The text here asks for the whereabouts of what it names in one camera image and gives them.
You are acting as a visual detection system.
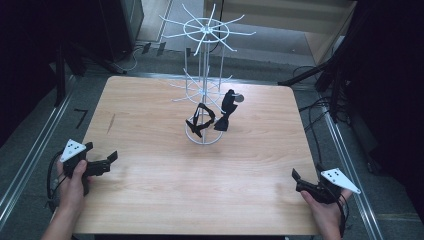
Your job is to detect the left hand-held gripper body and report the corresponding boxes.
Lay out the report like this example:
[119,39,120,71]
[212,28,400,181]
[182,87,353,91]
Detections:
[59,138,112,197]

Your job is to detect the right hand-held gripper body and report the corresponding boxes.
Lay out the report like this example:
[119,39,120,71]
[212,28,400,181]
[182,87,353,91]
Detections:
[295,163,363,205]

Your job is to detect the white wire display rack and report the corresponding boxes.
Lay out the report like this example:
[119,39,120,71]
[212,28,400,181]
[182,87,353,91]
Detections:
[159,3,257,146]

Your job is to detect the person's right hand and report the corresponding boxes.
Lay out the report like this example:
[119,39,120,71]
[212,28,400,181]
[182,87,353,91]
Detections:
[299,187,354,232]

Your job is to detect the person's left hand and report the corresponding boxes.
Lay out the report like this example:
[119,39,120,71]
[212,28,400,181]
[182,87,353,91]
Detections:
[55,159,90,214]

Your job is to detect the dark cabinet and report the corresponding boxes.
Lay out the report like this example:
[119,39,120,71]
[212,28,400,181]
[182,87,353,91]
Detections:
[98,0,145,63]

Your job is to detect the light wooden cabinet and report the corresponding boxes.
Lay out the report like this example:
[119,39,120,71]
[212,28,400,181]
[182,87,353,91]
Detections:
[203,0,358,66]

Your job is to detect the aluminium floor rail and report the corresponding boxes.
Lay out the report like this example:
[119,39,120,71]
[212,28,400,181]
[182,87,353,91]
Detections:
[323,106,385,240]
[0,75,75,229]

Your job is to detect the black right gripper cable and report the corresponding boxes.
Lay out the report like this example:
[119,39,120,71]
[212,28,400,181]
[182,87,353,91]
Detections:
[335,194,350,237]

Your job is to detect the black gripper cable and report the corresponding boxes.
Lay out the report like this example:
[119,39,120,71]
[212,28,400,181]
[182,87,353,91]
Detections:
[45,150,66,212]
[335,194,350,237]

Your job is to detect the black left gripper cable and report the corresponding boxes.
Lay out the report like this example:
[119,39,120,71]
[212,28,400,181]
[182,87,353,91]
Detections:
[45,150,66,212]

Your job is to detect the black floor cables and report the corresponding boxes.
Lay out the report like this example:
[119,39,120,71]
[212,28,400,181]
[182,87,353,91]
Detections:
[293,64,338,165]

